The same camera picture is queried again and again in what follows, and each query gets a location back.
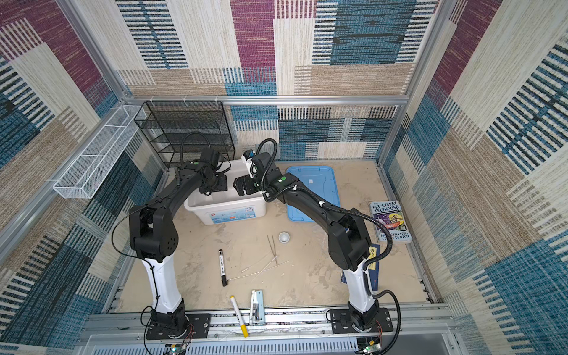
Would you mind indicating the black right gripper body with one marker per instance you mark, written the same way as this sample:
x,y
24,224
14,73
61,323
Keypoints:
x,y
252,185

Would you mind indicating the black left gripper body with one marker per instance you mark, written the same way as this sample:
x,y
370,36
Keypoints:
x,y
219,183

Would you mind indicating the white plastic storage bin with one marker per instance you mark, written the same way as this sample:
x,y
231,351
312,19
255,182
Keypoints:
x,y
226,206

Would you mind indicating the small white ceramic dish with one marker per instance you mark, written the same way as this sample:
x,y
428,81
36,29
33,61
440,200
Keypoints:
x,y
284,237

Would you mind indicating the clear glass stirring rod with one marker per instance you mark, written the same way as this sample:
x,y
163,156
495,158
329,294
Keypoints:
x,y
260,272

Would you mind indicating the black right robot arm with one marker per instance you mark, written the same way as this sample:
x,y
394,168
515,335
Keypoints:
x,y
348,237

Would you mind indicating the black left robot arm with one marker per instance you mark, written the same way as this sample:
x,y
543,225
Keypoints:
x,y
154,238

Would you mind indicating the blue plastic bin lid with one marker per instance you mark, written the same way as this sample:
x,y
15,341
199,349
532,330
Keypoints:
x,y
320,180

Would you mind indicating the black marker pen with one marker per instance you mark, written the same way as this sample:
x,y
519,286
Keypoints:
x,y
222,268

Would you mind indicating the dark blue book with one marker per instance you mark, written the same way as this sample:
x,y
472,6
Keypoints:
x,y
373,270

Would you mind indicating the colourful treehouse book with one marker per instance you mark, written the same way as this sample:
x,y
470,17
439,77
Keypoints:
x,y
390,215

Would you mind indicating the white yellow marker pen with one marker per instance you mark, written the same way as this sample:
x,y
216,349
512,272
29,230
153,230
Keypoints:
x,y
239,316

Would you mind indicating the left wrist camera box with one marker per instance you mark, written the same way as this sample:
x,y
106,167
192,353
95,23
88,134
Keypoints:
x,y
210,156

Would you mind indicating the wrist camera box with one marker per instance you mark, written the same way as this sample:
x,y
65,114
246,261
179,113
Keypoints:
x,y
248,159
210,156

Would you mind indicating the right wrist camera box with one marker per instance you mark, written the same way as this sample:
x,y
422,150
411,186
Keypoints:
x,y
248,159

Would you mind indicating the black wire mesh shelf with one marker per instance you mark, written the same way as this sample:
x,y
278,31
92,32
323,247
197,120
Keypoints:
x,y
179,130

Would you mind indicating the metal clamp bracket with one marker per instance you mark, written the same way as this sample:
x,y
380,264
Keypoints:
x,y
257,315

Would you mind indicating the white wire mesh basket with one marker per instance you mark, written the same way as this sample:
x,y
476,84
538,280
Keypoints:
x,y
83,178

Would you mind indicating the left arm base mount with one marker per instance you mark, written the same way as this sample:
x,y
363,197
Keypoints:
x,y
177,328

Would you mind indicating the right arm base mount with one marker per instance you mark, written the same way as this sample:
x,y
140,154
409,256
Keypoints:
x,y
347,321

